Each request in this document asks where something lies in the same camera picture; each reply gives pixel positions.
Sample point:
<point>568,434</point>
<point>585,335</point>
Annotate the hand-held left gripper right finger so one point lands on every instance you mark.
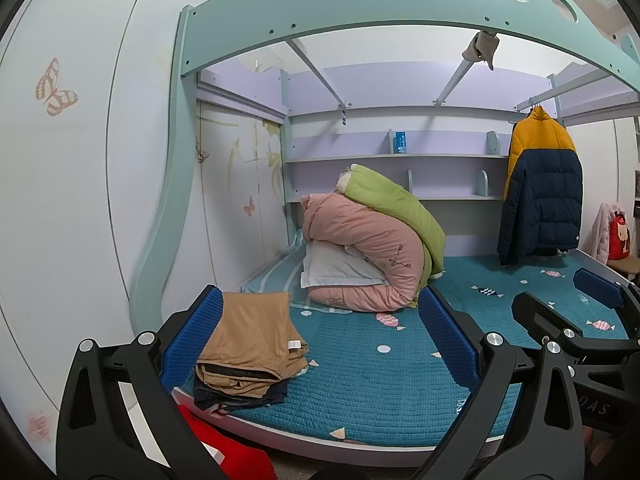
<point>447,330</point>

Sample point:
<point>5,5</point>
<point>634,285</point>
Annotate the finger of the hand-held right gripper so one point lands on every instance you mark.
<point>600,285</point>
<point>545,320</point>

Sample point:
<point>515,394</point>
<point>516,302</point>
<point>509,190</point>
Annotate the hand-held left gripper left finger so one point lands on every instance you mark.
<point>192,340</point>

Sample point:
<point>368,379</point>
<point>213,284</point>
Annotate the tan jacket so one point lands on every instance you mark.
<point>250,340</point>

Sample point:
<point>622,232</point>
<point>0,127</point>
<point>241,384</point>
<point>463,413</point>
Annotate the dark navy folded clothes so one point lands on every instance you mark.
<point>235,399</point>

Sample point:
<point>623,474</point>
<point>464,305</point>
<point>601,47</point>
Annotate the wooden chair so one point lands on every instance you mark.
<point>625,266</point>

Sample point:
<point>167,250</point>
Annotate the red bag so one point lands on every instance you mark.
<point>620,240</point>

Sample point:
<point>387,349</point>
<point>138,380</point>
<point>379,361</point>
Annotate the pink jacket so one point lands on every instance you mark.
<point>600,235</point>

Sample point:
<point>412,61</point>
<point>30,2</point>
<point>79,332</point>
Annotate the teal quilted mattress pad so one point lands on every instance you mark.
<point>380,385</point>

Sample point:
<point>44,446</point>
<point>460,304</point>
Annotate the striped teal sheet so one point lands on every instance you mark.
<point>270,280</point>

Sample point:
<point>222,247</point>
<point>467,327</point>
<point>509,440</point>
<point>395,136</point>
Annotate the yellow and navy puffer jacket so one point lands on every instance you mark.
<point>545,185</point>

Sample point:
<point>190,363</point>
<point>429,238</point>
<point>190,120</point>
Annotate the pink quilt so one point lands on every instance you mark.
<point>370,240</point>

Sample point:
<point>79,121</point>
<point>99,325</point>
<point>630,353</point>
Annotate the red cloth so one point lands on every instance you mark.
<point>240,460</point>

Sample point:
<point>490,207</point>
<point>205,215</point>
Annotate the white pillow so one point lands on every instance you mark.
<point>330,270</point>

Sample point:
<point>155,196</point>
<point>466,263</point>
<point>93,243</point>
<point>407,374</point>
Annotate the green quilt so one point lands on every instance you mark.
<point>400,205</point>

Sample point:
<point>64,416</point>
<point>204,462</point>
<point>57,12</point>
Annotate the lavender shelf unit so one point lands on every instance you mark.
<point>450,180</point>

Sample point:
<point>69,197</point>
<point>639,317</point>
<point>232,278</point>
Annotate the white butterfly wardrobe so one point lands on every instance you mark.
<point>75,210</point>

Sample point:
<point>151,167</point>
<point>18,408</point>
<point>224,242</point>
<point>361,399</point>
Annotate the small blue box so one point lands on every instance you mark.
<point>401,142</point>

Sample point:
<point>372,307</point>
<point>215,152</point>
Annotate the small hanging tag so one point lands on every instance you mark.
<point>345,115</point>

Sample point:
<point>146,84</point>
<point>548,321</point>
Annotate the grey hanging cloth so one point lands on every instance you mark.
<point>480,47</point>

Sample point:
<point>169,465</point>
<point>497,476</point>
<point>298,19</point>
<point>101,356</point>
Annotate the mint green bunk bed frame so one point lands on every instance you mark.
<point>380,5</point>

